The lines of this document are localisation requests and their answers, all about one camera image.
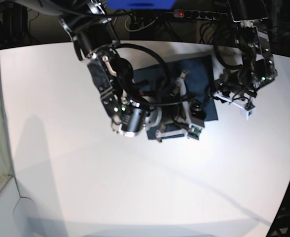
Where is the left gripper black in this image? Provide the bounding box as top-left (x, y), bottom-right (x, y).
top-left (214, 74), bottom-right (258, 103)

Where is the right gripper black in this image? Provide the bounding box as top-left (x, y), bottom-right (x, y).
top-left (145, 93), bottom-right (207, 134)

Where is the dark blue t-shirt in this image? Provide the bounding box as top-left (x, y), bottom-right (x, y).
top-left (132, 54), bottom-right (219, 141)

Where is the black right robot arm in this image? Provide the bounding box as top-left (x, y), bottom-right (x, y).
top-left (20, 0), bottom-right (205, 140)

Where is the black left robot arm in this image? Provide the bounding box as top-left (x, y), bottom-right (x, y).
top-left (211, 0), bottom-right (278, 112)

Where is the blue plastic box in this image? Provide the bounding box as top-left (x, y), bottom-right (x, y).
top-left (107, 0), bottom-right (176, 9)

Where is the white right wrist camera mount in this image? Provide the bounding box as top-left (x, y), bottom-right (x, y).
top-left (154, 70), bottom-right (206, 143)

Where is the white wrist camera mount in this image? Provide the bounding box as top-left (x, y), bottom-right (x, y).
top-left (154, 70), bottom-right (206, 143)
top-left (212, 91), bottom-right (256, 120)

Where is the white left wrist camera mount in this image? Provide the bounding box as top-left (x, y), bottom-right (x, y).
top-left (212, 91), bottom-right (256, 120)

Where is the black power strip red switch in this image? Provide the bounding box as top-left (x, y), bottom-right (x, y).
top-left (173, 9), bottom-right (228, 21)

